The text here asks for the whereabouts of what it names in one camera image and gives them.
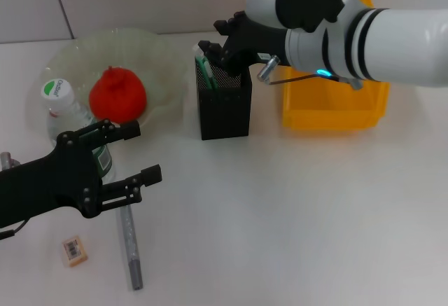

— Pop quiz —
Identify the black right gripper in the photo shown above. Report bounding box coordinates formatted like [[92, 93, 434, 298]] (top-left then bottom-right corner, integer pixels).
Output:
[[197, 11, 288, 76]]

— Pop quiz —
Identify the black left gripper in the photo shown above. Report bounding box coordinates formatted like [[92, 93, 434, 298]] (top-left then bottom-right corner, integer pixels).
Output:
[[0, 119, 164, 230]]

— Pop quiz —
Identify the green utility knife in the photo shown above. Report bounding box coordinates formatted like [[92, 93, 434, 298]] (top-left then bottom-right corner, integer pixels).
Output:
[[195, 45, 220, 90]]

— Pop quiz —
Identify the orange fruit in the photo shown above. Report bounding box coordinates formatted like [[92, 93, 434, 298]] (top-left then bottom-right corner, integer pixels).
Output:
[[88, 66, 148, 125]]

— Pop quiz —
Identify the clear bottle with green label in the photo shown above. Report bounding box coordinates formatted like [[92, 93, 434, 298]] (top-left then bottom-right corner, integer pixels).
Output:
[[40, 78, 115, 184]]

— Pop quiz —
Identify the pale green glass fruit plate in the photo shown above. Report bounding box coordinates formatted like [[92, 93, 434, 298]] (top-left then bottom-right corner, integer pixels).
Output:
[[43, 27, 190, 132]]

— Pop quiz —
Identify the black mesh pen holder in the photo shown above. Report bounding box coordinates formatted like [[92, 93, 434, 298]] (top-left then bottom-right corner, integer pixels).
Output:
[[194, 48, 253, 141]]

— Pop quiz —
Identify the gray marker pen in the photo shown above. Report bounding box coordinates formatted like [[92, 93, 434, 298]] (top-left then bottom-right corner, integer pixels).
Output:
[[117, 206, 144, 291]]

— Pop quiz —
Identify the beige eraser with barcode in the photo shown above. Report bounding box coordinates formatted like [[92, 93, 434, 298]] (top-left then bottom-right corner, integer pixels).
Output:
[[58, 236, 89, 268]]

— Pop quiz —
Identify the yellow plastic bin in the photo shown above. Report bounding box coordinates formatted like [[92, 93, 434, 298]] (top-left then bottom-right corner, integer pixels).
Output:
[[281, 0, 391, 130]]

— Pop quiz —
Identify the right wrist cable with plug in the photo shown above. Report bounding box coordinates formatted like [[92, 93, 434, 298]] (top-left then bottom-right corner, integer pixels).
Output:
[[257, 55, 365, 91]]

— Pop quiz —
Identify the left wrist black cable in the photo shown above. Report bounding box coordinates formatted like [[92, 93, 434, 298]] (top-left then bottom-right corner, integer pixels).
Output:
[[0, 218, 27, 240]]

